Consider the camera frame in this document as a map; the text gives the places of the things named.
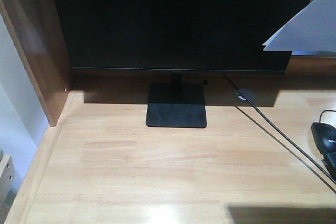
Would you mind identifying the black computer monitor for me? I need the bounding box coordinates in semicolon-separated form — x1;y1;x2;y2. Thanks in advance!
54;0;310;128

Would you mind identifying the black computer mouse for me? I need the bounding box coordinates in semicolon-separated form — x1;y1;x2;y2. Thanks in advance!
311;122;335;155

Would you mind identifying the black monitor cable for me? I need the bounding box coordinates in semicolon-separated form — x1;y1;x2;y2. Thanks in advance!
222;73;336;185

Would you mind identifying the grey cable grommet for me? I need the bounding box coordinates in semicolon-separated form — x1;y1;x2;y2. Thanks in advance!
234;89;256;102

